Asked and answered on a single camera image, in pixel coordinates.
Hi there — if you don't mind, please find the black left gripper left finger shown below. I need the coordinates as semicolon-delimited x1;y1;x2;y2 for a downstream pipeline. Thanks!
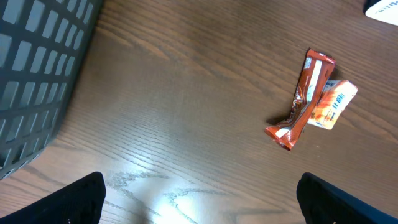
1;172;106;224

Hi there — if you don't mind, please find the small orange yellow packet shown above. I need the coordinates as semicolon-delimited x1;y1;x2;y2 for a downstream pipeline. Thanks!
307;80;358;130

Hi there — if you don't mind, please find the orange snack bar wrapper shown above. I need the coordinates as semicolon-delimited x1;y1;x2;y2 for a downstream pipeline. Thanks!
264;49;335;151

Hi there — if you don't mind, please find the grey plastic mesh basket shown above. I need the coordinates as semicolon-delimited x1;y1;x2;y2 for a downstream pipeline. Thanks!
1;0;103;179

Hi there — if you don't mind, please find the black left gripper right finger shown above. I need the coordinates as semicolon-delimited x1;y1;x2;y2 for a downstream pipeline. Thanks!
296;172;397;224

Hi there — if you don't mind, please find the white barcode scanner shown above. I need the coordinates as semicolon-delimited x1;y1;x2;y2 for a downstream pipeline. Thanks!
364;0;398;26

